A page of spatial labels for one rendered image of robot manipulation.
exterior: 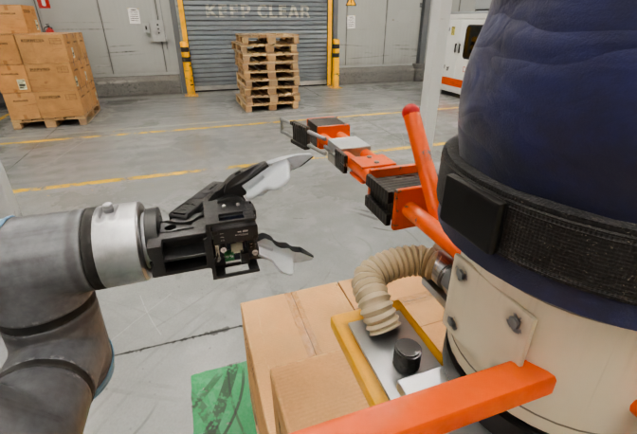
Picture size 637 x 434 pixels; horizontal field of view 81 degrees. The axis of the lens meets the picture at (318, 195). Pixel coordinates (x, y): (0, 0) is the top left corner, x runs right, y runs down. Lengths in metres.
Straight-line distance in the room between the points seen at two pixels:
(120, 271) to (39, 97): 6.83
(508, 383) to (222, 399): 1.69
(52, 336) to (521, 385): 0.43
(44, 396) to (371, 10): 10.37
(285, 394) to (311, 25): 9.47
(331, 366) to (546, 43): 0.64
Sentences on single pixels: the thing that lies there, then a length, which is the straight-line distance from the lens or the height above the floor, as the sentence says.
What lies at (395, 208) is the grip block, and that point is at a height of 1.30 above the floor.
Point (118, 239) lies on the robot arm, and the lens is 0.42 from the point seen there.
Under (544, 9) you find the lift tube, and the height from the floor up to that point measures 1.52.
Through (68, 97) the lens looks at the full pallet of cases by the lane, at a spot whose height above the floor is 0.45.
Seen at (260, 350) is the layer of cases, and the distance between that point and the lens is 1.32.
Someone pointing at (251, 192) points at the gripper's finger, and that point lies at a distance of 0.44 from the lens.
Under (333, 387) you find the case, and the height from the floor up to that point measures 0.95.
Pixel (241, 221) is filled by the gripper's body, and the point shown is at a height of 1.32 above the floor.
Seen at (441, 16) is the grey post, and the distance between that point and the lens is 3.58.
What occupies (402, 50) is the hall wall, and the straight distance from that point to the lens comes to 11.04.
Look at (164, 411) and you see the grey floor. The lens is 1.95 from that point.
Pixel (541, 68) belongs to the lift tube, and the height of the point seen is 1.49.
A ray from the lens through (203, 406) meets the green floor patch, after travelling 1.92.
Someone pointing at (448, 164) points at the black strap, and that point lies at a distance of 0.28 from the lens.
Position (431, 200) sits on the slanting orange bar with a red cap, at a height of 1.32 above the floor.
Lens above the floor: 1.52
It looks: 25 degrees down
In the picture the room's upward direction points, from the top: straight up
